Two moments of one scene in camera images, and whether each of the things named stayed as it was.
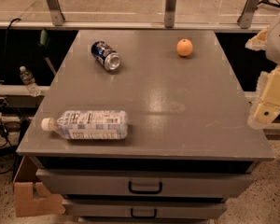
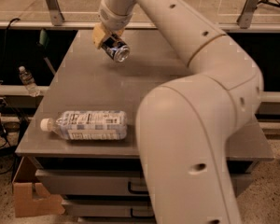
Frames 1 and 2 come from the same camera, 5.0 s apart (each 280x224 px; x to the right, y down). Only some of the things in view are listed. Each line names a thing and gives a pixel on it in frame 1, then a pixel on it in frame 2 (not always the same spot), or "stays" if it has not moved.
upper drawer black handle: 145,191 stays
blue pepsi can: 109,59 to 116,49
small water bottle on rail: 29,80 stays
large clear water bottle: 90,124 stays
